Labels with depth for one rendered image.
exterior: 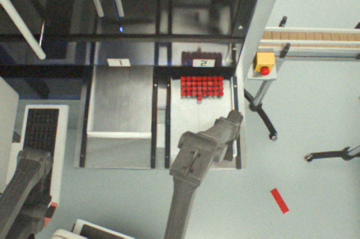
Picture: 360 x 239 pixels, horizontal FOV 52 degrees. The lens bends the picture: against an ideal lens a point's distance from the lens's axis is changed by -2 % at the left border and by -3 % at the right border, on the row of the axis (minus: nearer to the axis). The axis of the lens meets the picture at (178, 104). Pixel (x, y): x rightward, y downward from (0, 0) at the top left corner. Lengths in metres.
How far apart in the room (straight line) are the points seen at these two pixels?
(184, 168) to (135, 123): 0.75
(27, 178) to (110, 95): 0.72
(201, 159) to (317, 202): 1.74
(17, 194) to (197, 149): 0.45
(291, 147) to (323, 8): 1.14
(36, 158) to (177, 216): 0.42
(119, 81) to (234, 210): 1.16
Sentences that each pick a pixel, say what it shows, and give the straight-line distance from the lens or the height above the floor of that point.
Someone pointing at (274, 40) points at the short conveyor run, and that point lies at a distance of 1.70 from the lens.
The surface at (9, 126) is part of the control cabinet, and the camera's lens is 1.76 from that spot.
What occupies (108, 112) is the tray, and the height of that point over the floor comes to 0.88.
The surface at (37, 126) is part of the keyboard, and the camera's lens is 1.76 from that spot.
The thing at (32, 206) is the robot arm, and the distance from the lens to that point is 1.21.
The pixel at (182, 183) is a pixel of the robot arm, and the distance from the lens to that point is 0.88.
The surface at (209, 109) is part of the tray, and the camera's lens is 1.61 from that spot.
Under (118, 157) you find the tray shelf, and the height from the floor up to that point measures 0.88.
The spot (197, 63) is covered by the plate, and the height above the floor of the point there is 1.02.
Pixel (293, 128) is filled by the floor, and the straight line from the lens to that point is 2.61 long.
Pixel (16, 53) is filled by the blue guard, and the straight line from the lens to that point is 1.60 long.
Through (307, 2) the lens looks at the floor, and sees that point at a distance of 3.12.
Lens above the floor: 2.39
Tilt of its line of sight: 69 degrees down
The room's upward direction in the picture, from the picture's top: straight up
